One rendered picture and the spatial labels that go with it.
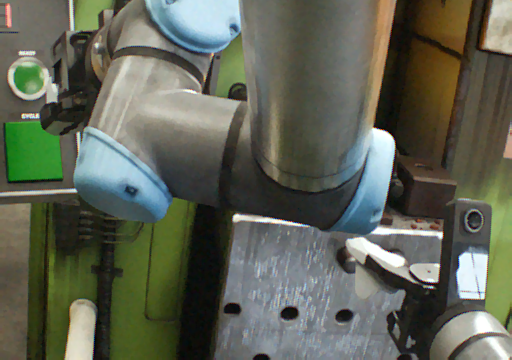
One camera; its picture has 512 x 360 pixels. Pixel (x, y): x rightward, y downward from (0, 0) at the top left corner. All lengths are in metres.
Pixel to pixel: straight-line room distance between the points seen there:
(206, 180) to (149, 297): 0.86
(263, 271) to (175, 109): 0.63
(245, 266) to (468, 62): 0.52
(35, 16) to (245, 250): 0.45
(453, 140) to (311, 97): 1.00
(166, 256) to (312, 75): 1.00
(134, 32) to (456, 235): 0.35
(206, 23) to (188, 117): 0.07
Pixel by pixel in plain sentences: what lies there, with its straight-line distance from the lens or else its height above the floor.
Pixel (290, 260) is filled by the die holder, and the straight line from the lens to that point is 1.14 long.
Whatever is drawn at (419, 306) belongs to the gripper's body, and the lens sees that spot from 0.77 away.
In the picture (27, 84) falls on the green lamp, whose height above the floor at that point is 1.08.
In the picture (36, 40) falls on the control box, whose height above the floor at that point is 1.13.
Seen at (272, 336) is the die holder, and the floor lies 0.72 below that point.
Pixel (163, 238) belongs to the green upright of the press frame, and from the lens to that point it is 1.33.
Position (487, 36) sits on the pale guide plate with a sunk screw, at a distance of 1.33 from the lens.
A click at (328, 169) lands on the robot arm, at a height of 1.18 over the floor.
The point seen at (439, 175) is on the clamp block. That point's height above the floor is 0.98.
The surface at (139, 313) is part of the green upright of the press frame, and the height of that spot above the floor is 0.63.
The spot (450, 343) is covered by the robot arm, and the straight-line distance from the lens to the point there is 0.68.
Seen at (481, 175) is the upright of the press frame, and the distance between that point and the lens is 1.41.
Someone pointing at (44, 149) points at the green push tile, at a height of 1.01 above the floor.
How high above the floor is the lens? 1.31
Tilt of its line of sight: 17 degrees down
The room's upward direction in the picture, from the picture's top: 10 degrees clockwise
